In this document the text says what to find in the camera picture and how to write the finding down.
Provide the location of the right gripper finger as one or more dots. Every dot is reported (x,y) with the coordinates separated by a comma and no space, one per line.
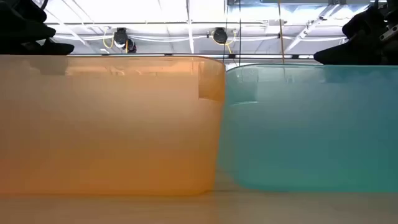
(368,23)
(357,54)

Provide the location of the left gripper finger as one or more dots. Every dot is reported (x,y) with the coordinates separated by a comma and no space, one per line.
(37,49)
(25,31)

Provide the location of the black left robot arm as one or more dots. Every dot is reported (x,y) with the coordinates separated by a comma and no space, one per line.
(18,9)

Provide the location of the teal translucent plastic bin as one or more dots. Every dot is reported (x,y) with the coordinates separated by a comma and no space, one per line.
(311,130)

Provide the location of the orange translucent plastic bin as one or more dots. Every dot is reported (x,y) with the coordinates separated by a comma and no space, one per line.
(109,124)

